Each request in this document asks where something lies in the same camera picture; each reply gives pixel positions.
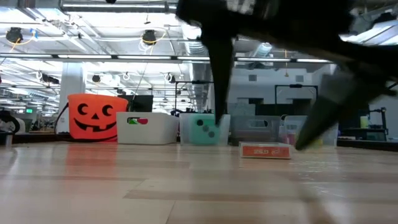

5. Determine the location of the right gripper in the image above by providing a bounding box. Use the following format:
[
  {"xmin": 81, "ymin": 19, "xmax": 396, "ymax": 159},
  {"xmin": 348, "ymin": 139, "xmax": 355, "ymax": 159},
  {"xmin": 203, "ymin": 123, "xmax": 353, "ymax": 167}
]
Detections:
[{"xmin": 175, "ymin": 0, "xmax": 398, "ymax": 126}]

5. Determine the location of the teal foam die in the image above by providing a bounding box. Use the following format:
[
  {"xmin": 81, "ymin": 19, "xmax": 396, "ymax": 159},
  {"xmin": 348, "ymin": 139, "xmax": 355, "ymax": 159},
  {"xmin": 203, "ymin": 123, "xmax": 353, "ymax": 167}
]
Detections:
[{"xmin": 188, "ymin": 117, "xmax": 221, "ymax": 146}]

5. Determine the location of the clear plastic bin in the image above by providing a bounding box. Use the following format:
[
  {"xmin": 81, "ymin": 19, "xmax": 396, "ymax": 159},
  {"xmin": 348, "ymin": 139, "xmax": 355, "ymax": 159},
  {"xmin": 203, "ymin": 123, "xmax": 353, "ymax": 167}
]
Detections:
[
  {"xmin": 178, "ymin": 113, "xmax": 232, "ymax": 147},
  {"xmin": 279, "ymin": 114, "xmax": 340, "ymax": 148}
]

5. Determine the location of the black desk stand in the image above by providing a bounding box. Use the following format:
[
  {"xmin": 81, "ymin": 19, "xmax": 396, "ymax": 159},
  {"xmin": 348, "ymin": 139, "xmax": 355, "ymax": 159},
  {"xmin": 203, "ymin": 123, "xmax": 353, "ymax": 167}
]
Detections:
[{"xmin": 368, "ymin": 106, "xmax": 389, "ymax": 141}]

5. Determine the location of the smoked grey plastic bin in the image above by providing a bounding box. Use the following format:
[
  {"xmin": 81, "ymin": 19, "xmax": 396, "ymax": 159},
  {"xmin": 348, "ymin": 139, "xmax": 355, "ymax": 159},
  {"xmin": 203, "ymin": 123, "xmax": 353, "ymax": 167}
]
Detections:
[{"xmin": 231, "ymin": 114, "xmax": 282, "ymax": 147}]

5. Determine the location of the black ceiling lamp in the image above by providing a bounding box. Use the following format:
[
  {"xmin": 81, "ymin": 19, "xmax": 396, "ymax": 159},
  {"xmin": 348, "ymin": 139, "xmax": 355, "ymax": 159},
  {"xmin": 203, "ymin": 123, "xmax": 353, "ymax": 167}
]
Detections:
[
  {"xmin": 142, "ymin": 29, "xmax": 158, "ymax": 47},
  {"xmin": 6, "ymin": 27, "xmax": 24, "ymax": 44}
]

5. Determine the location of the black monitor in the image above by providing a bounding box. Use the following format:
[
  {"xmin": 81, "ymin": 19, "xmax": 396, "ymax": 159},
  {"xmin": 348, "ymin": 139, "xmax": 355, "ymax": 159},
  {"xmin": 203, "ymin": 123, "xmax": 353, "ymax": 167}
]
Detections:
[{"xmin": 119, "ymin": 95, "xmax": 155, "ymax": 113}]

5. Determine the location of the white plastic bin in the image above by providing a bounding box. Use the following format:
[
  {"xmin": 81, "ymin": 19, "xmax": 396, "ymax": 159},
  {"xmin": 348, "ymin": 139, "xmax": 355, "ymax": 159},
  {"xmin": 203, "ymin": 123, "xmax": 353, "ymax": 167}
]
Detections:
[{"xmin": 116, "ymin": 111, "xmax": 180, "ymax": 146}]

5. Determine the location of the long ceiling light strip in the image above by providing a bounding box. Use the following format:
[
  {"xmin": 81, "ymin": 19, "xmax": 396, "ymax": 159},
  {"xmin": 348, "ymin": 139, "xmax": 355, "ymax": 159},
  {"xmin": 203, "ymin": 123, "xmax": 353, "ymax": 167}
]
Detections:
[{"xmin": 0, "ymin": 53, "xmax": 334, "ymax": 64}]

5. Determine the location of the white building column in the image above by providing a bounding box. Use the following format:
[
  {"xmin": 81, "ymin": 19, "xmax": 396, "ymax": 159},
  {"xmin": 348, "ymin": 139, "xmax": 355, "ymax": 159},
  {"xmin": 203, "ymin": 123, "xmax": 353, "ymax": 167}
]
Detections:
[{"xmin": 58, "ymin": 62, "xmax": 86, "ymax": 133}]

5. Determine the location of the orange pumpkin bucket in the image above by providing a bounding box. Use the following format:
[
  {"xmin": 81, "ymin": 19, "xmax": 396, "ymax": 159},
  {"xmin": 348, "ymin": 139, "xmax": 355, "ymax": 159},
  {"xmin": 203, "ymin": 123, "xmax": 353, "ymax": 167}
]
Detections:
[{"xmin": 54, "ymin": 93, "xmax": 129, "ymax": 143}]

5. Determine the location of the black metal frame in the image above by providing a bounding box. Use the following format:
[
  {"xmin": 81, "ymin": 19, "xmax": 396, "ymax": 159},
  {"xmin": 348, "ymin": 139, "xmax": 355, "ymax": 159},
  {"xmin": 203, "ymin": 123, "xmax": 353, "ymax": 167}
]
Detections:
[{"xmin": 274, "ymin": 83, "xmax": 319, "ymax": 116}]

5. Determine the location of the silver ventilation duct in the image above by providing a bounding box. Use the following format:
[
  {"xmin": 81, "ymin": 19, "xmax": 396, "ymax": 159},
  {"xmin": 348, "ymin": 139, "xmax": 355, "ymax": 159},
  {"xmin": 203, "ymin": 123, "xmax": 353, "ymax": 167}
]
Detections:
[
  {"xmin": 178, "ymin": 21, "xmax": 214, "ymax": 110},
  {"xmin": 248, "ymin": 42, "xmax": 275, "ymax": 58}
]

